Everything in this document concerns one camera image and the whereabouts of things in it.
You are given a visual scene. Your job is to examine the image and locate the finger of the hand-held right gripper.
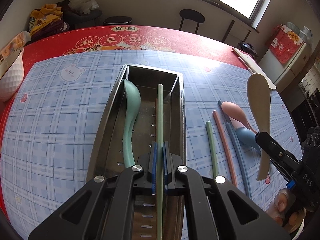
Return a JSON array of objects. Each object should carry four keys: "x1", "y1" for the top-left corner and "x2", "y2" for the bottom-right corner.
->
[
  {"x1": 271, "y1": 154, "x2": 297, "y2": 182},
  {"x1": 255, "y1": 131, "x2": 302, "y2": 171}
]

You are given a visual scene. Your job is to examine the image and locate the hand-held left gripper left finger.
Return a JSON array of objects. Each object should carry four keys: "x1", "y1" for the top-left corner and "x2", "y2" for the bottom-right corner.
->
[{"x1": 27, "y1": 142, "x2": 158, "y2": 240}]

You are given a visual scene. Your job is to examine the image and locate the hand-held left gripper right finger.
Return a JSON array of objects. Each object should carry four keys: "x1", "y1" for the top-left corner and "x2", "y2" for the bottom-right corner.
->
[{"x1": 162, "y1": 141, "x2": 292, "y2": 240}]

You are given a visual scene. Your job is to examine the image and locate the blue spoon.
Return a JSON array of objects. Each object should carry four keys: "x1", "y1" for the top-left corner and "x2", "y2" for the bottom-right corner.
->
[{"x1": 235, "y1": 127, "x2": 262, "y2": 153}]

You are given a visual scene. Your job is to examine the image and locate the green chopstick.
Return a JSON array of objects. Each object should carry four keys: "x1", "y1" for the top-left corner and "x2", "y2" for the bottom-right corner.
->
[
  {"x1": 205, "y1": 121, "x2": 220, "y2": 179},
  {"x1": 156, "y1": 84, "x2": 164, "y2": 240}
]

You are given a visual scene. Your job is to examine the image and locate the pink chopstick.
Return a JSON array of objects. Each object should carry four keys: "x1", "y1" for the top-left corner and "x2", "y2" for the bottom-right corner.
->
[{"x1": 212, "y1": 110, "x2": 238, "y2": 187}]

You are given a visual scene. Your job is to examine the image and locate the beige spoon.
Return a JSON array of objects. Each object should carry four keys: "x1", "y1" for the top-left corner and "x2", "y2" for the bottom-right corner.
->
[{"x1": 247, "y1": 73, "x2": 272, "y2": 181}]

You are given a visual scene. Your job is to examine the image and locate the pink spoon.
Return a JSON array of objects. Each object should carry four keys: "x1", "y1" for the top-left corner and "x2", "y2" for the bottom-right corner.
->
[{"x1": 222, "y1": 101, "x2": 258, "y2": 134}]

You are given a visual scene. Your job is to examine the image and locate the green spoon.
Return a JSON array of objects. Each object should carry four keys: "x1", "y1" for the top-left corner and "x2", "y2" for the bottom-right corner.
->
[{"x1": 123, "y1": 79, "x2": 142, "y2": 168}]

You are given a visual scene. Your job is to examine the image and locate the metal utensil box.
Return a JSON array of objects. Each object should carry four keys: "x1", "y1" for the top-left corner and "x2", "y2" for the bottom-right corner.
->
[{"x1": 85, "y1": 64, "x2": 187, "y2": 240}]

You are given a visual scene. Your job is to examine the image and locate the person's right hand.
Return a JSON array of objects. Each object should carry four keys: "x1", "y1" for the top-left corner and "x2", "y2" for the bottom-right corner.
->
[{"x1": 269, "y1": 188, "x2": 307, "y2": 236}]

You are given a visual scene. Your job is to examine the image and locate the black kitchen oven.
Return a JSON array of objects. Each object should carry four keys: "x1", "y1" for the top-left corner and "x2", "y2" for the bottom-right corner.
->
[{"x1": 291, "y1": 85, "x2": 320, "y2": 130}]

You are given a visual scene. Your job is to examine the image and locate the white refrigerator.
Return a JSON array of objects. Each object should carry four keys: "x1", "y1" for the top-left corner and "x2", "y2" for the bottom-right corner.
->
[{"x1": 260, "y1": 40, "x2": 320, "y2": 93}]

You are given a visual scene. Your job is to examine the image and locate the wooden cutting board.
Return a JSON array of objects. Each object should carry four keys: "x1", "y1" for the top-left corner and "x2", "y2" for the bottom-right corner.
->
[{"x1": 232, "y1": 48, "x2": 277, "y2": 90}]

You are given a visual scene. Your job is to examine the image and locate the pen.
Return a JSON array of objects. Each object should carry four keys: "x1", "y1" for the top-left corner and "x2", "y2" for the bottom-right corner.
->
[{"x1": 237, "y1": 56, "x2": 254, "y2": 74}]

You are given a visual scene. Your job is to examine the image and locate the silver black rice cooker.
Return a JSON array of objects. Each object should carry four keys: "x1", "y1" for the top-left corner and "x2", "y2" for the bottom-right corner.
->
[{"x1": 237, "y1": 41, "x2": 258, "y2": 60}]

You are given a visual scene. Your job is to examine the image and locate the red printed cloth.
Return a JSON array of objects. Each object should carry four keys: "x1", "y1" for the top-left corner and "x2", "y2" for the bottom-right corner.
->
[{"x1": 269, "y1": 24, "x2": 304, "y2": 64}]

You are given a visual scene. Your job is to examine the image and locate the tall clear plastic container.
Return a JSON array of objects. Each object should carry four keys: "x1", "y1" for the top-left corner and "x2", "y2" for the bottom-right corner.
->
[{"x1": 301, "y1": 26, "x2": 313, "y2": 43}]

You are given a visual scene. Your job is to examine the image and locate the low clear plastic container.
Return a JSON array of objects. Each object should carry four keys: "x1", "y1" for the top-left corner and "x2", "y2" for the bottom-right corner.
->
[{"x1": 286, "y1": 22, "x2": 301, "y2": 34}]

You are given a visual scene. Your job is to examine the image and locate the red printed tablecloth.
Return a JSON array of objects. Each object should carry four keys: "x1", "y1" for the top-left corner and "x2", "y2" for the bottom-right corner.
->
[{"x1": 0, "y1": 25, "x2": 258, "y2": 215}]

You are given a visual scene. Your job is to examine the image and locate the black round stool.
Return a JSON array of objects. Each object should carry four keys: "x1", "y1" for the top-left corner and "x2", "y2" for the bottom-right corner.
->
[{"x1": 179, "y1": 9, "x2": 205, "y2": 34}]

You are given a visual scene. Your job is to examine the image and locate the dark grey storage box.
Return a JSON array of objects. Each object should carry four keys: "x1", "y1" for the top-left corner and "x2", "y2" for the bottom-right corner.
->
[{"x1": 66, "y1": 9, "x2": 103, "y2": 29}]

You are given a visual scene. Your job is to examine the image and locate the white textured cup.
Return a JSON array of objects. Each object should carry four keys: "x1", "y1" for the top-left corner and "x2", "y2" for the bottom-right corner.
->
[{"x1": 0, "y1": 48, "x2": 25, "y2": 102}]

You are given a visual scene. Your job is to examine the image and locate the white plastic bags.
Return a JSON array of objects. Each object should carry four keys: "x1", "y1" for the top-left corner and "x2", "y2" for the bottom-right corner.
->
[{"x1": 69, "y1": 0, "x2": 99, "y2": 14}]

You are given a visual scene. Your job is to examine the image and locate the yellow maroon clothes pile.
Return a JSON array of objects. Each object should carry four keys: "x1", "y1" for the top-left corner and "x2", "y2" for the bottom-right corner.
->
[{"x1": 29, "y1": 4, "x2": 70, "y2": 39}]

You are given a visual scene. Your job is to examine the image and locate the orange printed tissue packet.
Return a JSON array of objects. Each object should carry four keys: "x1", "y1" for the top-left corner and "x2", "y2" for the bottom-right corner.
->
[{"x1": 0, "y1": 31, "x2": 32, "y2": 63}]

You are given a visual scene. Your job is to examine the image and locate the dark metal frame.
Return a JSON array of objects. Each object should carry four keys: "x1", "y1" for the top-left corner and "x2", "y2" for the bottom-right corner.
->
[{"x1": 221, "y1": 19, "x2": 252, "y2": 43}]

